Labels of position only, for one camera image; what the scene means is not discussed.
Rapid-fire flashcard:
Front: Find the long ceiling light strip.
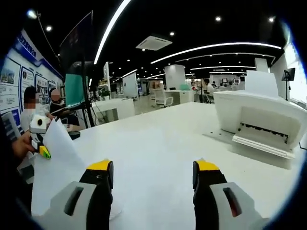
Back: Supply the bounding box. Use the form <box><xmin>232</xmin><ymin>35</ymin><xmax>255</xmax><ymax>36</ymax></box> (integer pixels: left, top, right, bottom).
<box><xmin>93</xmin><ymin>0</ymin><xmax>132</xmax><ymax>65</ymax></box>

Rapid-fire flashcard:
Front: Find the black screen on tripod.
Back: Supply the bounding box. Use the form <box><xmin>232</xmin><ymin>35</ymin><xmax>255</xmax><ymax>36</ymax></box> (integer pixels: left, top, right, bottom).
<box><xmin>283</xmin><ymin>68</ymin><xmax>296</xmax><ymax>101</ymax></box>

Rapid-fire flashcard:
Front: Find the white office desk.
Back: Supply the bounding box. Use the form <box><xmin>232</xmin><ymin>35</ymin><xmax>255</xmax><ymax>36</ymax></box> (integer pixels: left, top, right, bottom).
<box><xmin>165</xmin><ymin>90</ymin><xmax>195</xmax><ymax>105</ymax></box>

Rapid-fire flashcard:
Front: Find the leafy potted plant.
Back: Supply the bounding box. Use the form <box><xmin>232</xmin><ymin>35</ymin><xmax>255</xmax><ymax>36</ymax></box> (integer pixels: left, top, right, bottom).
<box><xmin>99</xmin><ymin>88</ymin><xmax>111</xmax><ymax>101</ymax></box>

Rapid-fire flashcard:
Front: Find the person's left hand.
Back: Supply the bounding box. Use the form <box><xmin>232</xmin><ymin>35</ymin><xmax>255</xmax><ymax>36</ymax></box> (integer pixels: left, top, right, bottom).
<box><xmin>13</xmin><ymin>134</ymin><xmax>35</xmax><ymax>159</ymax></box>

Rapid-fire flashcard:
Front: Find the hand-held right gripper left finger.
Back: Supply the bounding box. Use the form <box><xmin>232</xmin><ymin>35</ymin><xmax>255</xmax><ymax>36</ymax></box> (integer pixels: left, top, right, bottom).
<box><xmin>35</xmin><ymin>158</ymin><xmax>115</xmax><ymax>230</ymax></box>

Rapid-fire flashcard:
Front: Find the white table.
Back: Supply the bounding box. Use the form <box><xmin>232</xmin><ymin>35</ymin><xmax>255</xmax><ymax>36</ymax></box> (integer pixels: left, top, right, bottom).
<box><xmin>32</xmin><ymin>102</ymin><xmax>303</xmax><ymax>230</ymax></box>

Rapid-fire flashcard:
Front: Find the white office chair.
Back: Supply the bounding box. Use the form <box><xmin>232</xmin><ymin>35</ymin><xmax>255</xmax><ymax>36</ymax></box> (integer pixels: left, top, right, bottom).
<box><xmin>151</xmin><ymin>88</ymin><xmax>174</xmax><ymax>108</ymax></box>

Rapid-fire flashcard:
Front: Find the white printer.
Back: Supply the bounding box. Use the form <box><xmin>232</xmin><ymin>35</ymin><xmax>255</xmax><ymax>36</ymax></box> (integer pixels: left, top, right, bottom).
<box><xmin>213</xmin><ymin>70</ymin><xmax>307</xmax><ymax>170</ymax></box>

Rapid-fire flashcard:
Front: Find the white slatted chair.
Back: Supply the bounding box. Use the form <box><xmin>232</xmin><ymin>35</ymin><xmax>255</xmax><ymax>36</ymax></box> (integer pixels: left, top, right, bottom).
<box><xmin>1</xmin><ymin>111</ymin><xmax>24</xmax><ymax>141</ymax></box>

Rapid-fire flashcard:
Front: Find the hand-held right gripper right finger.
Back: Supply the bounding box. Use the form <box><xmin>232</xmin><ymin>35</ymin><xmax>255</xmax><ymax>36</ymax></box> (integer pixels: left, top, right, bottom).
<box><xmin>193</xmin><ymin>158</ymin><xmax>271</xmax><ymax>230</ymax></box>

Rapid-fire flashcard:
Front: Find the narrow window with blinds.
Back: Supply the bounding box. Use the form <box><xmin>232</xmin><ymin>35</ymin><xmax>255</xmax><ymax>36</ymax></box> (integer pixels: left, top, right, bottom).
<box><xmin>283</xmin><ymin>35</ymin><xmax>307</xmax><ymax>101</ymax></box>

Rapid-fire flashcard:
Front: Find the teal panel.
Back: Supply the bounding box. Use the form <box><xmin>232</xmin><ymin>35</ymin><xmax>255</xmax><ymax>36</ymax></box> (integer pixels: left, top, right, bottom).
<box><xmin>65</xmin><ymin>73</ymin><xmax>89</xmax><ymax>107</ymax></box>

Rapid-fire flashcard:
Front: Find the large black monitor on stand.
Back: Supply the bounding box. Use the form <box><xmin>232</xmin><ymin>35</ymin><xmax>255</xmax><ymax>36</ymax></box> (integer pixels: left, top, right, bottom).
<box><xmin>59</xmin><ymin>11</ymin><xmax>96</xmax><ymax>127</ymax></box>

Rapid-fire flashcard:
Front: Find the white printing papers stack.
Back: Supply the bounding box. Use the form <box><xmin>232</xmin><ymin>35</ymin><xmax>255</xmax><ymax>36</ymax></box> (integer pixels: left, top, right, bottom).
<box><xmin>31</xmin><ymin>117</ymin><xmax>125</xmax><ymax>220</ymax></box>

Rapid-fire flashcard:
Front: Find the ceiling air conditioner vent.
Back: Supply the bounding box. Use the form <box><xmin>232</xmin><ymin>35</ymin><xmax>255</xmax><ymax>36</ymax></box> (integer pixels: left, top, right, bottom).
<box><xmin>135</xmin><ymin>35</ymin><xmax>173</xmax><ymax>51</ymax></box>

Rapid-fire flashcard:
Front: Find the white standing board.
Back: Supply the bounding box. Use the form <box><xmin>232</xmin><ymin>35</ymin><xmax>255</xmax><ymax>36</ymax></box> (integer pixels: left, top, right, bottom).
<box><xmin>122</xmin><ymin>71</ymin><xmax>139</xmax><ymax>99</ymax></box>

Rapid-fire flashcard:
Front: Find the curved ceiling light strip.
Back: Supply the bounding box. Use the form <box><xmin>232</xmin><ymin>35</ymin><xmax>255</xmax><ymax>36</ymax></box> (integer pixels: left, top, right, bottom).
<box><xmin>150</xmin><ymin>42</ymin><xmax>283</xmax><ymax>64</ymax></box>

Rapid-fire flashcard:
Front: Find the blue white wall display board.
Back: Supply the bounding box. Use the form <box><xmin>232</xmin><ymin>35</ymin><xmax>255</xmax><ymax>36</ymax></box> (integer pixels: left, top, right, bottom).
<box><xmin>0</xmin><ymin>28</ymin><xmax>64</xmax><ymax>115</ymax></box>

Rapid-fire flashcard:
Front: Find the white counter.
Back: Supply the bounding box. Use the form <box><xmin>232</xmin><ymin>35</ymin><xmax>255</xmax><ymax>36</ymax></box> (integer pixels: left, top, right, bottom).
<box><xmin>92</xmin><ymin>98</ymin><xmax>136</xmax><ymax>125</ymax></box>

